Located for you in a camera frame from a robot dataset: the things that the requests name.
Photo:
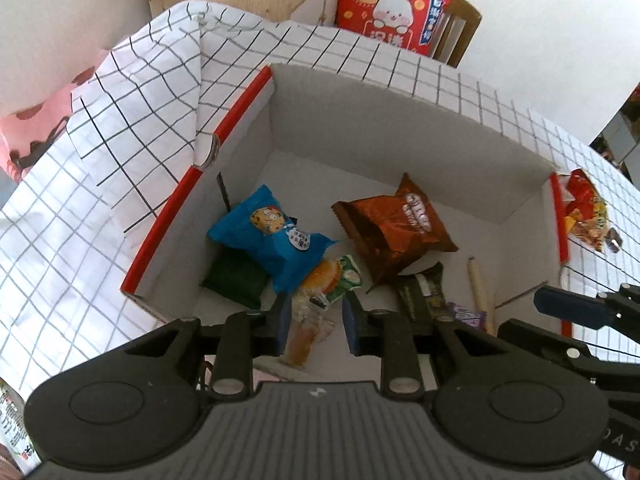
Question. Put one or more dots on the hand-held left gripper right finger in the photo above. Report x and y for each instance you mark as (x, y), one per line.
(351, 330)

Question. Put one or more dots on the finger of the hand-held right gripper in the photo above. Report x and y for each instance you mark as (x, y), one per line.
(570, 305)
(550, 340)

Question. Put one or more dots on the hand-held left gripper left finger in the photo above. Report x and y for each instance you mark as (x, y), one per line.
(282, 327)

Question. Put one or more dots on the green snack packet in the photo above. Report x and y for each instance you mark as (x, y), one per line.
(230, 275)

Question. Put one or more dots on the black snack packet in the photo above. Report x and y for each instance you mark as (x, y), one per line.
(425, 295)

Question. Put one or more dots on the small dark snack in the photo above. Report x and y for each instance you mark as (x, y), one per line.
(467, 316)

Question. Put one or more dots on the blue snack packet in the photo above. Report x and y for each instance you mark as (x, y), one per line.
(270, 240)

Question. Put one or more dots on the yellow-red snack bag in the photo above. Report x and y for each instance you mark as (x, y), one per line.
(585, 205)

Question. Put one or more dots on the orange-brown snack bag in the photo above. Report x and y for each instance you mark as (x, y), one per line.
(400, 230)

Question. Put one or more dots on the red and white cardboard box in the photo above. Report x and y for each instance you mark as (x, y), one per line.
(380, 125)

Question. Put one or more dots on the cream snack stick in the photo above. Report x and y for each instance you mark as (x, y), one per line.
(479, 290)

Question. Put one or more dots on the wooden shelf unit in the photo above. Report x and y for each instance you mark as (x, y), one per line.
(620, 135)

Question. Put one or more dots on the white checked tablecloth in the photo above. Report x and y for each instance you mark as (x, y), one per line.
(125, 125)

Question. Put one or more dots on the white labelled container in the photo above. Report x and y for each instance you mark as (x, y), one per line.
(12, 425)

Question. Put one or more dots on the wooden chair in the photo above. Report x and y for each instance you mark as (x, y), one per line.
(465, 30)

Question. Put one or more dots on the pink printed cloth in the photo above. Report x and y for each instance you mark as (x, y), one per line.
(35, 120)

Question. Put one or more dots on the red rabbit print cushion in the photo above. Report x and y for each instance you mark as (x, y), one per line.
(390, 5)

